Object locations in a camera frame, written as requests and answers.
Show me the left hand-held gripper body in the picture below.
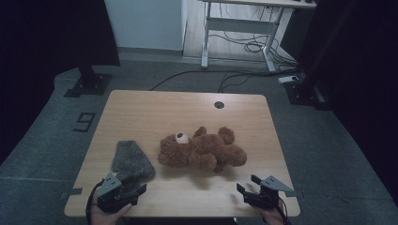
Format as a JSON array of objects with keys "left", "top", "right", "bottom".
[{"left": 97, "top": 172, "right": 139, "bottom": 215}]

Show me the hand-held gripper black cable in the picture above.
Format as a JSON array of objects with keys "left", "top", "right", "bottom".
[
  {"left": 274, "top": 196, "right": 293, "bottom": 225},
  {"left": 85, "top": 178, "right": 105, "bottom": 225}
]

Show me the white metal frame desk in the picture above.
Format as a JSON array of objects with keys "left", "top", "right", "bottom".
[{"left": 198, "top": 0, "right": 317, "bottom": 73}]

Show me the person's right hand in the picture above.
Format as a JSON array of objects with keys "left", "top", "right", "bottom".
[{"left": 258, "top": 201, "right": 288, "bottom": 225}]

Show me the right hand-held gripper black cable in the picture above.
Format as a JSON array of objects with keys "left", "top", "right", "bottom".
[{"left": 274, "top": 196, "right": 293, "bottom": 225}]

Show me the dark curtain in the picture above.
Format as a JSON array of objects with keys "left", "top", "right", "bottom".
[
  {"left": 297, "top": 0, "right": 398, "bottom": 204},
  {"left": 0, "top": 0, "right": 121, "bottom": 165}
]

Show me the white power strip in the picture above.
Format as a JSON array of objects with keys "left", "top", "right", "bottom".
[{"left": 277, "top": 75, "right": 300, "bottom": 84}]

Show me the black stand base plate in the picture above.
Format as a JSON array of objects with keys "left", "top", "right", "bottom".
[
  {"left": 284, "top": 73, "right": 332, "bottom": 111},
  {"left": 64, "top": 65, "right": 114, "bottom": 98}
]

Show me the person's left hand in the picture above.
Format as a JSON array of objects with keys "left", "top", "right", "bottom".
[{"left": 90, "top": 202, "right": 133, "bottom": 225}]

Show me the grey fuzzy cloth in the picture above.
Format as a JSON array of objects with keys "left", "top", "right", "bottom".
[{"left": 111, "top": 140, "right": 157, "bottom": 197}]

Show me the black cable bundle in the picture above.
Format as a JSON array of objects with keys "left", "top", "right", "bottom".
[{"left": 208, "top": 3, "right": 299, "bottom": 68}]

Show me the left hand-held gripper black cable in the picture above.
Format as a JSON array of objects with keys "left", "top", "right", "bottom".
[{"left": 85, "top": 178, "right": 105, "bottom": 225}]

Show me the long black floor cable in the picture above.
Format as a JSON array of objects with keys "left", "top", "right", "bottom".
[{"left": 149, "top": 68, "right": 299, "bottom": 93}]

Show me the grey tape strip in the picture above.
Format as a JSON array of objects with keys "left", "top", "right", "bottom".
[
  {"left": 284, "top": 190, "right": 304, "bottom": 199},
  {"left": 60, "top": 187, "right": 84, "bottom": 199}
]

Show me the brown teddy bear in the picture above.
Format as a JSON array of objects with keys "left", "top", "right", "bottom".
[{"left": 157, "top": 126, "right": 248, "bottom": 173}]

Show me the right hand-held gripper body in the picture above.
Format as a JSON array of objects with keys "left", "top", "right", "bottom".
[{"left": 247, "top": 175, "right": 296, "bottom": 211}]

